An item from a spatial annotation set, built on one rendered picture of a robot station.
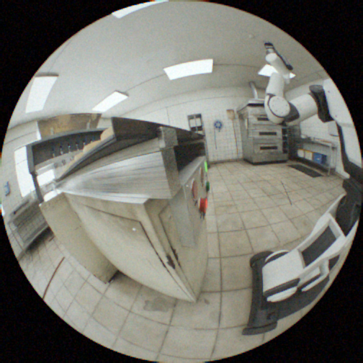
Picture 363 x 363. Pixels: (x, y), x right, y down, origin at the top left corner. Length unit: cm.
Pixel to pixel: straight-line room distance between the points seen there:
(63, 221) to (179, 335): 97
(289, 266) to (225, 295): 56
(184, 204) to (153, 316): 89
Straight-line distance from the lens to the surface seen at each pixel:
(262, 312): 74
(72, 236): 83
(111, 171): 15
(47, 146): 89
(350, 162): 46
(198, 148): 38
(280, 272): 45
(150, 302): 97
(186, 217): 17
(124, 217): 17
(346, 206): 49
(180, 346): 94
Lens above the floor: 89
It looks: 19 degrees down
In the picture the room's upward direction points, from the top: 11 degrees counter-clockwise
